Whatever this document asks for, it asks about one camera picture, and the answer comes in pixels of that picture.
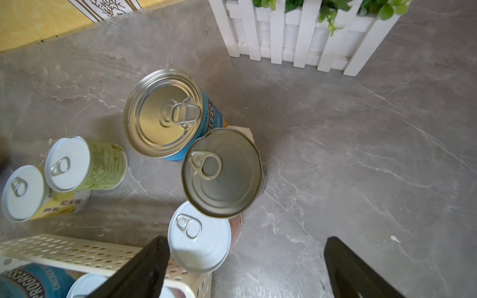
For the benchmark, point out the large blue can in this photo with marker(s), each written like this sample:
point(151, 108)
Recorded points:
point(166, 112)
point(37, 281)

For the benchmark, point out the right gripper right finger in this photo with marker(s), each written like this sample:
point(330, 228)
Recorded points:
point(351, 277)

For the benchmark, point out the dark red label can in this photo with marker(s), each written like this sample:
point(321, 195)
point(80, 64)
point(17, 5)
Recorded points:
point(223, 172)

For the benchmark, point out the white plastic basket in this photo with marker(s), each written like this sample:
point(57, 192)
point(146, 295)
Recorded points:
point(89, 256)

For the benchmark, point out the small white lid can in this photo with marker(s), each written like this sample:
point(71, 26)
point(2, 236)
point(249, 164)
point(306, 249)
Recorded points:
point(199, 243)

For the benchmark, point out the small green can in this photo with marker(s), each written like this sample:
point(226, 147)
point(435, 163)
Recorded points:
point(77, 164)

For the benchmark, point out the small orange can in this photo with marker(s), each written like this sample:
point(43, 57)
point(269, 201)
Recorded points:
point(86, 285)

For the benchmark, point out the flower box white fence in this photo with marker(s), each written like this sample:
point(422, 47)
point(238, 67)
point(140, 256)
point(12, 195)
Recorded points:
point(329, 35)

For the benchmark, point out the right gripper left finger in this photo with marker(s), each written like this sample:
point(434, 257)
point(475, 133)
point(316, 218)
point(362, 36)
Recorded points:
point(141, 277)

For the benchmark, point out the small yellow can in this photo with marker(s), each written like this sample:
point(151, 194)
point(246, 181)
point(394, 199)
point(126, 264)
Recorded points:
point(28, 197)

